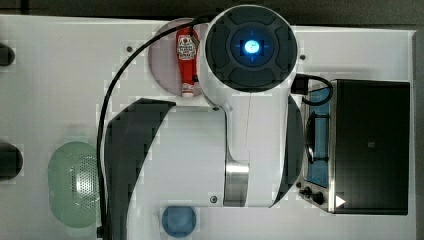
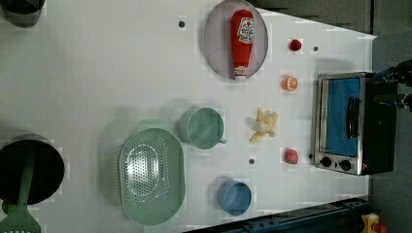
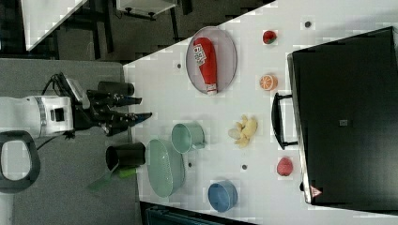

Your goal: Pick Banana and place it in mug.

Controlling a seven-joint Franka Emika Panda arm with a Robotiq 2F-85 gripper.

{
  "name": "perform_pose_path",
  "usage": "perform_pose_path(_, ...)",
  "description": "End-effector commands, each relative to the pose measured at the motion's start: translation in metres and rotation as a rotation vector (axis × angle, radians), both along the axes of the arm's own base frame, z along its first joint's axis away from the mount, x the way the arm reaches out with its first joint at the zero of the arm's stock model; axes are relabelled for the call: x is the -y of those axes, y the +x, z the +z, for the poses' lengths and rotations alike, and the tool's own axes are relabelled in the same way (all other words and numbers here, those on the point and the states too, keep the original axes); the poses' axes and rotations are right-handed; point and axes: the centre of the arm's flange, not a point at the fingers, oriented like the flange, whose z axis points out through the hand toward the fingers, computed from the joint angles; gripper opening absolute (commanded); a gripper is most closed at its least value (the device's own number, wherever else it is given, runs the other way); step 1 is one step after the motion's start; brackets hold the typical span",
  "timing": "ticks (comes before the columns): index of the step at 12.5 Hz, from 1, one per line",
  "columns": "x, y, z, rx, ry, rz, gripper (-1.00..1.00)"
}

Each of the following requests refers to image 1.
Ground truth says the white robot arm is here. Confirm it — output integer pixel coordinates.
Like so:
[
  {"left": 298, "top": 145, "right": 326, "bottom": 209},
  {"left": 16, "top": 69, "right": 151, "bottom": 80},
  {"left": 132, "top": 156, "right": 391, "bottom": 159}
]
[{"left": 102, "top": 5, "right": 302, "bottom": 240}]

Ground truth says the red ketchup bottle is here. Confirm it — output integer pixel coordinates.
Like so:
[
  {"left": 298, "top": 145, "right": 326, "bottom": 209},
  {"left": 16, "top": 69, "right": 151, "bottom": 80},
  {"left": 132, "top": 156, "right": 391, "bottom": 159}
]
[{"left": 175, "top": 27, "right": 199, "bottom": 98}]

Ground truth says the grey round plate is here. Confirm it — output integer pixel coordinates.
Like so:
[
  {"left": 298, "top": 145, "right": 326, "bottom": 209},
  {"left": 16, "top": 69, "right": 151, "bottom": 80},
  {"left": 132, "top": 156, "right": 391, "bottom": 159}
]
[{"left": 148, "top": 23, "right": 207, "bottom": 98}]

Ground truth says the blue cup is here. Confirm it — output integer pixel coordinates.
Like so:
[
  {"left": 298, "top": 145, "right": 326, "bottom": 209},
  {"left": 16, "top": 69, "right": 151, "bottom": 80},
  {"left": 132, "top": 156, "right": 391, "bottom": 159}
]
[{"left": 162, "top": 206, "right": 197, "bottom": 238}]

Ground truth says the black toaster oven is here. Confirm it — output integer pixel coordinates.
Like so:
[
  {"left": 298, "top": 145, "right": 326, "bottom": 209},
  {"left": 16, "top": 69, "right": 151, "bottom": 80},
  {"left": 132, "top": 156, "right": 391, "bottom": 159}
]
[{"left": 296, "top": 79, "right": 410, "bottom": 215}]

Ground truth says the black cylinder lower left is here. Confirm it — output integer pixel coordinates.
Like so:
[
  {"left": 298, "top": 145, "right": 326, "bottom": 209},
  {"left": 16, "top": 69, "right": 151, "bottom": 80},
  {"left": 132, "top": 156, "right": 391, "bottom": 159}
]
[{"left": 0, "top": 143, "right": 23, "bottom": 181}]

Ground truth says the black cylinder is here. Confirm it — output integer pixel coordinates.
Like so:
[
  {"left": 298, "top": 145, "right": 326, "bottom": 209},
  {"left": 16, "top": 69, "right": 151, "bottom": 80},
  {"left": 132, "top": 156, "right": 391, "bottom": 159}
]
[
  {"left": 0, "top": 143, "right": 23, "bottom": 181},
  {"left": 0, "top": 43, "right": 15, "bottom": 66}
]

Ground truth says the black cylinder upper left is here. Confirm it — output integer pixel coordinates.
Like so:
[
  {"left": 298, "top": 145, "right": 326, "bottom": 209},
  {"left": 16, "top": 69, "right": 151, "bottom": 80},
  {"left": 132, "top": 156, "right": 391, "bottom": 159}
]
[{"left": 0, "top": 43, "right": 15, "bottom": 66}]

